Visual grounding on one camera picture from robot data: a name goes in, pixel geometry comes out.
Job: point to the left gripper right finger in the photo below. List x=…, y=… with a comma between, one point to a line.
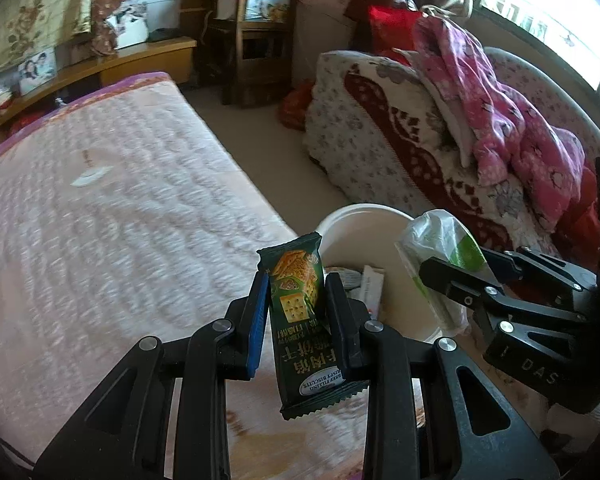
x=431, y=412

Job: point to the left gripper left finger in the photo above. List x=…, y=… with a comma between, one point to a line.
x=163, y=406

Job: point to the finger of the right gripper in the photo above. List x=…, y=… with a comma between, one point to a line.
x=534, y=275
x=497, y=302

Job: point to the green white plastic wrapper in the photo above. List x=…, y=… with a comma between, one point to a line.
x=438, y=234

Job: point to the dark green biscuit packet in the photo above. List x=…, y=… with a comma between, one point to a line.
x=308, y=376

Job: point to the rainbow medicine box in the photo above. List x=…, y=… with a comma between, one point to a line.
x=371, y=289

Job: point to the white trash bin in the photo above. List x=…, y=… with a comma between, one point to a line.
x=389, y=247

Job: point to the gloved right hand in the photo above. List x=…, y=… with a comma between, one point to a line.
x=573, y=433

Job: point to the pink floral clothing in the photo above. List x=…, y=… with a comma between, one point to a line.
x=511, y=135

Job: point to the floral covered sofa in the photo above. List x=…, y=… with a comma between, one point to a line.
x=380, y=137

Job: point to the pink quilted table cover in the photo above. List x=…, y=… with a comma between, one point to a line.
x=121, y=217

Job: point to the wooden chair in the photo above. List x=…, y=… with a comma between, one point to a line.
x=247, y=47

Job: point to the wooden low cabinet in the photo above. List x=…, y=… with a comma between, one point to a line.
x=173, y=56

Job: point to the framed couple photo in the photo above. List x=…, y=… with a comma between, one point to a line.
x=36, y=70

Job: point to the white kettle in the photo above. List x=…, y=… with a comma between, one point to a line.
x=129, y=23

